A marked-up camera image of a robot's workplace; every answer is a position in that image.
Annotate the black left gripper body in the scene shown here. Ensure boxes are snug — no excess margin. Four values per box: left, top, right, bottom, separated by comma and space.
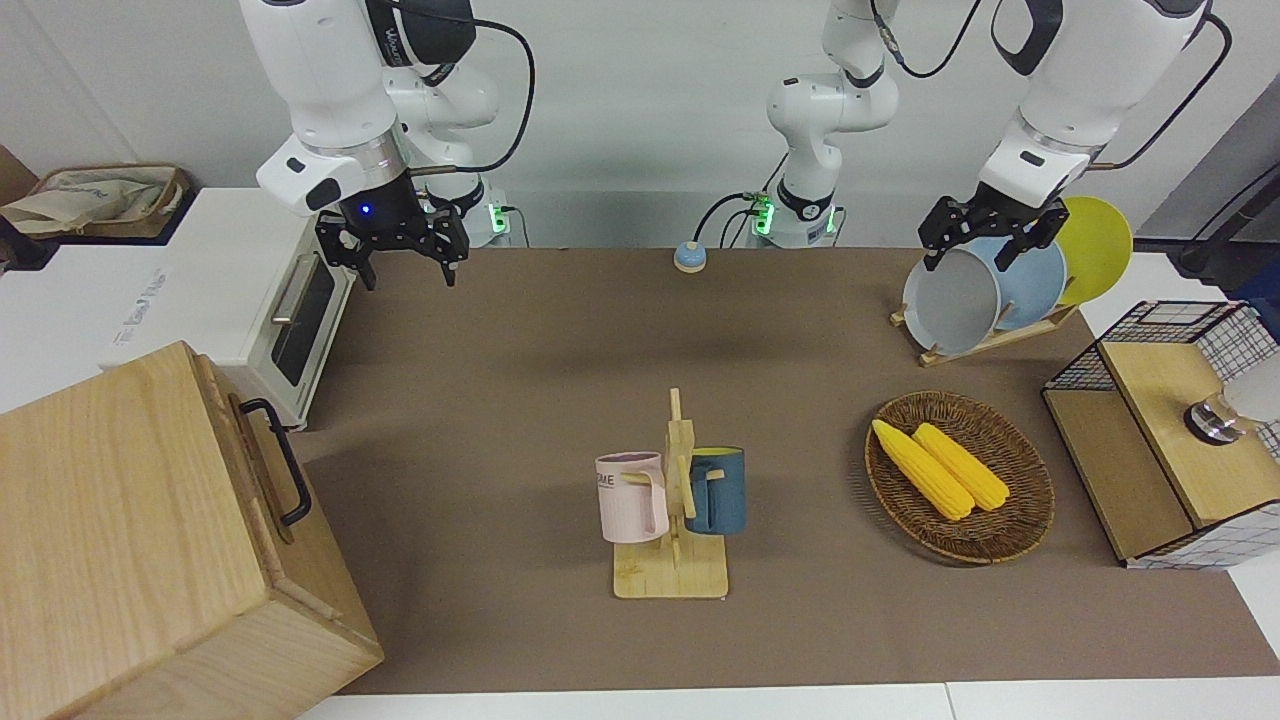
920, 183, 1069, 251

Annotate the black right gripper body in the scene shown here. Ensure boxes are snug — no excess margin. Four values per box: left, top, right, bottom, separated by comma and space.
316, 175, 471, 269

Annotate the black metal drawer handle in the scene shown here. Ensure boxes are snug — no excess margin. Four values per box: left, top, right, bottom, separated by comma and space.
238, 398, 314, 529

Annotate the light wooden drawer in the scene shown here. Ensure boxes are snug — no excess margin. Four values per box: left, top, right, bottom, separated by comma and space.
195, 350, 339, 623

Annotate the light blue plate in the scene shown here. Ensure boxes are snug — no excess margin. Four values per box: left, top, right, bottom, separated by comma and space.
965, 235, 1069, 331

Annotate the grey plate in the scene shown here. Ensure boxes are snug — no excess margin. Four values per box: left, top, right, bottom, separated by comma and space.
902, 248, 1003, 357

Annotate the wooden plate rack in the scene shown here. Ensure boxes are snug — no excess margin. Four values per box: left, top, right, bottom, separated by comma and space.
890, 303, 1081, 368

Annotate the yellow plate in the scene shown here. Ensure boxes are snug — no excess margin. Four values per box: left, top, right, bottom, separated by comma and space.
1055, 196, 1134, 307

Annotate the brown table mat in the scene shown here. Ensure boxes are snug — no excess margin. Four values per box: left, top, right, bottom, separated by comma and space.
290, 245, 1280, 696

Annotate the white toaster oven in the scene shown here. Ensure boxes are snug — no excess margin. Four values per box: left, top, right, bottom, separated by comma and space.
105, 187, 359, 431

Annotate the yellow corn cob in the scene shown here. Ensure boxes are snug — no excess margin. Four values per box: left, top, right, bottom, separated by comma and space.
912, 423, 1011, 512
872, 419, 976, 522

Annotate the black equipment base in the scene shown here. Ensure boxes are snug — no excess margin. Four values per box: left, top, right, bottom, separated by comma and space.
1170, 235, 1280, 301

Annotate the brown wicker basket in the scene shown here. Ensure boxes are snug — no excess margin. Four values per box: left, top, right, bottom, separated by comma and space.
865, 391, 1056, 566

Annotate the beige canvas bag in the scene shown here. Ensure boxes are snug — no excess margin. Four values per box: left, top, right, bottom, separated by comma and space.
0, 163, 191, 241

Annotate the pink mug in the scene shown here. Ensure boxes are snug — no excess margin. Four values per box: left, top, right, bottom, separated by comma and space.
595, 452, 671, 544

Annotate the white printed box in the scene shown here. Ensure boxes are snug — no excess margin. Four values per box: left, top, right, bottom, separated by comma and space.
0, 240, 196, 413

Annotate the dark blue mug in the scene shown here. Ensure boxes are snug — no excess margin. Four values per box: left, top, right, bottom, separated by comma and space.
683, 447, 747, 536

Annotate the light wooden cabinet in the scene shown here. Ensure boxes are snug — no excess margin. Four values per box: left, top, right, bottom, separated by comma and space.
0, 340, 384, 720

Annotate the wooden mug rack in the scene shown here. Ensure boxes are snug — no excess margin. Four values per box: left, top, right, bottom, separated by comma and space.
612, 388, 731, 601

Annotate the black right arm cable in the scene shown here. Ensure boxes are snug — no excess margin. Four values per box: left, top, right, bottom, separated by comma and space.
395, 0, 537, 179

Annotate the wire shelf with wooden boards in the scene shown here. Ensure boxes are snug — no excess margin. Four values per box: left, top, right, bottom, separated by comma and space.
1042, 300, 1280, 571

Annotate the black left arm base cable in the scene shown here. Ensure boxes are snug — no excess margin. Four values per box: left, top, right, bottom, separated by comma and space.
693, 150, 791, 248

